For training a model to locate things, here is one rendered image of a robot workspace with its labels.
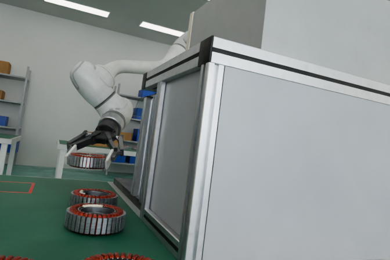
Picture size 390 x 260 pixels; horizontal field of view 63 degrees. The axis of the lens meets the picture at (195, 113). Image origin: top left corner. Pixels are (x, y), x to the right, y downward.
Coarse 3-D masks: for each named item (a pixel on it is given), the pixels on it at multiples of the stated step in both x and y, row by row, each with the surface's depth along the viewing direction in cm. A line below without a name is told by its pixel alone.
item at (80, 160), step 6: (72, 156) 90; (78, 156) 90; (84, 156) 90; (90, 156) 92; (96, 156) 92; (102, 156) 94; (72, 162) 90; (78, 162) 89; (84, 162) 89; (90, 162) 90; (96, 162) 91; (102, 162) 92; (84, 168) 90; (90, 168) 90; (96, 168) 91; (102, 168) 94
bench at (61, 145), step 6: (60, 144) 317; (66, 144) 325; (60, 150) 319; (78, 150) 323; (84, 150) 325; (90, 150) 328; (96, 150) 330; (102, 150) 332; (108, 150) 335; (126, 150) 346; (132, 150) 362; (60, 156) 319; (60, 162) 319; (60, 168) 319; (60, 174) 319
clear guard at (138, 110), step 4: (152, 96) 96; (140, 100) 111; (136, 104) 112; (140, 104) 113; (136, 108) 113; (140, 108) 114; (136, 112) 115; (140, 112) 115; (136, 116) 116; (140, 116) 116
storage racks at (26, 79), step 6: (30, 72) 670; (12, 78) 646; (18, 78) 634; (24, 78) 622; (24, 84) 620; (120, 84) 696; (24, 90) 620; (114, 90) 739; (24, 96) 623; (126, 96) 712; (132, 96) 706; (6, 102) 636; (12, 102) 611; (18, 102) 615; (24, 102) 664; (24, 108) 663; (18, 120) 614; (132, 120) 740; (138, 120) 709; (0, 126) 602; (6, 126) 624; (18, 126) 614; (18, 132) 614; (114, 162) 686; (120, 162) 692; (126, 162) 709
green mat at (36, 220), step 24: (0, 192) 81; (48, 192) 88; (0, 216) 61; (24, 216) 63; (48, 216) 65; (0, 240) 49; (24, 240) 51; (48, 240) 52; (72, 240) 53; (96, 240) 55; (120, 240) 56; (144, 240) 58
